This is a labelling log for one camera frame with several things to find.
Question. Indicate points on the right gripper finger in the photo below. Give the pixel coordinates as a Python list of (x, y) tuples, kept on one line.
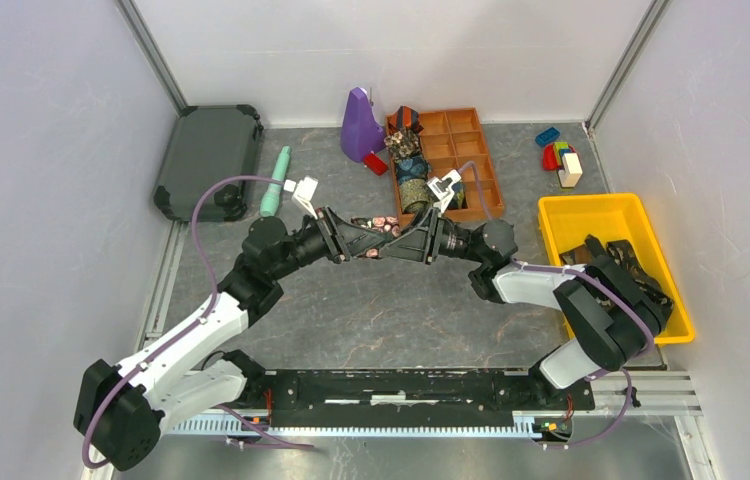
[(415, 252), (415, 235)]

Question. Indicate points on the colourful toy block stack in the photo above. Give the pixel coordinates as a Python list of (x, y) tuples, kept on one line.
[(561, 158)]

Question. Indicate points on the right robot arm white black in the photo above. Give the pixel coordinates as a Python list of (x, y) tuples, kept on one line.
[(612, 317)]

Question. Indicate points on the rolled brown floral tie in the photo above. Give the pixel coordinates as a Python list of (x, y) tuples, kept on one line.
[(403, 144)]

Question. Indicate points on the rolled olive patterned tie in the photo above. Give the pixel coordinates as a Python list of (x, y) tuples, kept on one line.
[(414, 196)]

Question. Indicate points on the blue toy brick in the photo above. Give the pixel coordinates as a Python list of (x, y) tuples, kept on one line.
[(547, 136)]

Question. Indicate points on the dark paisley ties in bin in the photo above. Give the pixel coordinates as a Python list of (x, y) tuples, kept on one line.
[(623, 254)]

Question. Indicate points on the rolled navy gold tie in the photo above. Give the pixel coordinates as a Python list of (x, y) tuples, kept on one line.
[(457, 201)]

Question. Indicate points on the rolled orange black tie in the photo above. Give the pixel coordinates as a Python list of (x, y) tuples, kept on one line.
[(405, 118)]

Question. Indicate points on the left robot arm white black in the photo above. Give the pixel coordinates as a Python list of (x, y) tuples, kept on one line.
[(124, 409)]

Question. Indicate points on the mint green flashlight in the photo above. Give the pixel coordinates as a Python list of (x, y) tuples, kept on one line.
[(271, 199)]

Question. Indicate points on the small red block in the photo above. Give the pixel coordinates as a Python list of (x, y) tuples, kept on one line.
[(375, 164)]

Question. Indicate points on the dark green suitcase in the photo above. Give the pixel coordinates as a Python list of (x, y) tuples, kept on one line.
[(207, 145)]

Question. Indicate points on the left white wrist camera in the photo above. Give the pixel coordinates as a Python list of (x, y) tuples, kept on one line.
[(302, 193)]

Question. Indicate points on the aluminium rail frame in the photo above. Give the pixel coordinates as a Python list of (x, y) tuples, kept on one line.
[(656, 393)]

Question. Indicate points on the rolled blue patterned tie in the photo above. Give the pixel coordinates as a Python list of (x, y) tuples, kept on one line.
[(410, 168)]

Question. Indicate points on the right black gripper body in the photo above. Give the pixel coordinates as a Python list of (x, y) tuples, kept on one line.
[(446, 240)]

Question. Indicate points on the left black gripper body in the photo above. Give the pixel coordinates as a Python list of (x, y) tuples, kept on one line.
[(320, 240)]

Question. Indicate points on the black pink rose tie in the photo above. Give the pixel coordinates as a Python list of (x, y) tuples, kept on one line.
[(384, 225)]

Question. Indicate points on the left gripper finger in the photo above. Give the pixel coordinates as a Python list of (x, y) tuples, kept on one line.
[(343, 229), (365, 248)]

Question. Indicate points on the purple metronome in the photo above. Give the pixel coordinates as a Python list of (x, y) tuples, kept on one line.
[(361, 134)]

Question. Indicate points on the yellow plastic bin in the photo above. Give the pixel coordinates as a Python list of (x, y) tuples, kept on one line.
[(565, 222)]

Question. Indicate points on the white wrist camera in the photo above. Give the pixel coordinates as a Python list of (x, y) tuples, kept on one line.
[(440, 188), (302, 193)]

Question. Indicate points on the orange compartment tray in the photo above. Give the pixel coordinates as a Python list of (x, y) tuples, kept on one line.
[(454, 140)]

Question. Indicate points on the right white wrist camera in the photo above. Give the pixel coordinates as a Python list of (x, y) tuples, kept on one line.
[(440, 188)]

